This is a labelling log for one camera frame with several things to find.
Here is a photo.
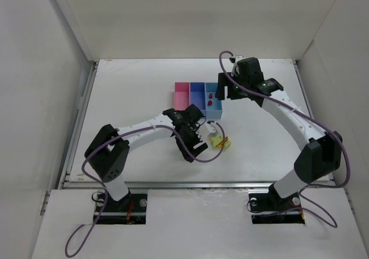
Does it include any aluminium front rail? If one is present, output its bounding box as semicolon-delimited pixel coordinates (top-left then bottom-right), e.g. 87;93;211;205
62;179;337;190

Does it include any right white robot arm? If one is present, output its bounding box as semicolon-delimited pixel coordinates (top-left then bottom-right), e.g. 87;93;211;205
215;55;342;213

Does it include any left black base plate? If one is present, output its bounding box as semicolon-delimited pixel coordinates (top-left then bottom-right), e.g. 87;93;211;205
96;193;148;225

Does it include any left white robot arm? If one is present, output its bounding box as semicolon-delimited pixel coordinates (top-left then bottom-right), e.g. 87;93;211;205
85;104;208;205

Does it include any green yellow lego cluster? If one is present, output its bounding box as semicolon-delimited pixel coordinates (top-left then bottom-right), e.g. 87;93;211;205
209;134;231;151

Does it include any dark blue container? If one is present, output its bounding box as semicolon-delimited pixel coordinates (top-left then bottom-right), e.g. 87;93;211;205
190;82;206;116

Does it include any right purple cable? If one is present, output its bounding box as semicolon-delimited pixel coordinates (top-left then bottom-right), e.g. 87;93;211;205
219;50;352;228

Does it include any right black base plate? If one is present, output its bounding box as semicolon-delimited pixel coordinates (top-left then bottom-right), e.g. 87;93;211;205
247;193;305;224

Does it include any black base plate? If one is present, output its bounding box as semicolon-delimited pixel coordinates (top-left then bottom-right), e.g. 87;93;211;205
247;193;305;224
96;193;148;225

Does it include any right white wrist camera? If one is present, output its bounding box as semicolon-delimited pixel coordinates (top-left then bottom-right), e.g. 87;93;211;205
229;55;245;68

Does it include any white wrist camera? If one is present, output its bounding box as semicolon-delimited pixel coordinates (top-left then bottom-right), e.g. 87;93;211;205
205;121;219;137
229;55;245;68

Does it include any pink container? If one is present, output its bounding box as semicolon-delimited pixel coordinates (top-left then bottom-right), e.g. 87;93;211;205
174;82;190;110

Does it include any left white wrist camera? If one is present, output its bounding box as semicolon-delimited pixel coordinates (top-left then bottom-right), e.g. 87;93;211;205
205;121;219;137

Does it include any light blue container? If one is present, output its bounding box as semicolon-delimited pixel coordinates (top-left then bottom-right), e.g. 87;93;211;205
205;82;223;120

